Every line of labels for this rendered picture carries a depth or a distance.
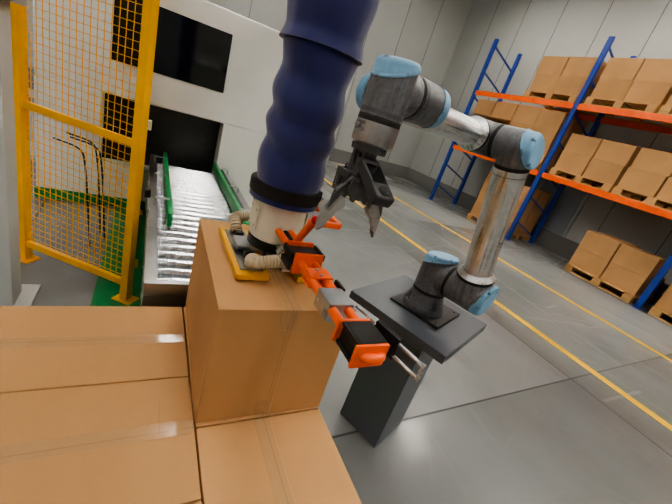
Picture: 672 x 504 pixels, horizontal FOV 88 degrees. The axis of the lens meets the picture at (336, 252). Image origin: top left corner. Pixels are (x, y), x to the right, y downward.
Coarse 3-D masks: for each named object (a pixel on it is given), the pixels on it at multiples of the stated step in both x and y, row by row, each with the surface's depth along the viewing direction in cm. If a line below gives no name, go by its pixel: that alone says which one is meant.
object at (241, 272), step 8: (224, 232) 121; (232, 232) 122; (240, 232) 118; (224, 240) 116; (232, 240) 116; (232, 248) 111; (232, 256) 107; (240, 256) 108; (232, 264) 103; (240, 264) 103; (240, 272) 100; (248, 272) 101; (256, 272) 103; (264, 272) 104; (264, 280) 103
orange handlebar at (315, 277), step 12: (336, 228) 130; (300, 264) 89; (312, 264) 92; (312, 276) 83; (324, 276) 85; (312, 288) 81; (336, 312) 72; (348, 312) 75; (360, 360) 63; (372, 360) 62
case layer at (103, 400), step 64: (0, 320) 112; (64, 320) 120; (128, 320) 129; (0, 384) 94; (64, 384) 99; (128, 384) 105; (0, 448) 80; (64, 448) 84; (128, 448) 89; (192, 448) 93; (256, 448) 99; (320, 448) 105
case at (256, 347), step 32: (224, 224) 135; (224, 256) 111; (192, 288) 132; (224, 288) 95; (256, 288) 100; (288, 288) 105; (192, 320) 124; (224, 320) 88; (256, 320) 92; (288, 320) 96; (320, 320) 101; (192, 352) 117; (224, 352) 92; (256, 352) 97; (288, 352) 102; (320, 352) 107; (192, 384) 111; (224, 384) 98; (256, 384) 103; (288, 384) 108; (320, 384) 114; (224, 416) 103
